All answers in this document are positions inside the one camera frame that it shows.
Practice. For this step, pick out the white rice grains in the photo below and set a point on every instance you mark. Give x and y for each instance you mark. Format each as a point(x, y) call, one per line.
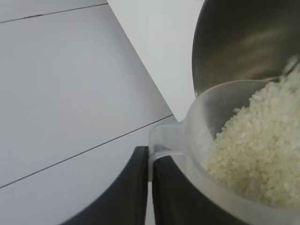
point(257, 152)

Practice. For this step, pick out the stainless steel mixing bowl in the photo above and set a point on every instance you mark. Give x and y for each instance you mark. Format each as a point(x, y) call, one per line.
point(234, 35)

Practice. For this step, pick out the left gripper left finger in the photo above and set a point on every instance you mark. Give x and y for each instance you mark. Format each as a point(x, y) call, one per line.
point(126, 199)

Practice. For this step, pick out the translucent plastic measuring cup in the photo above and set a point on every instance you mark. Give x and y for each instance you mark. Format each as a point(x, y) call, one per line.
point(171, 133)

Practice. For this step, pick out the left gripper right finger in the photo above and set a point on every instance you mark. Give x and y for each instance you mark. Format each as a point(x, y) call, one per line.
point(173, 201)

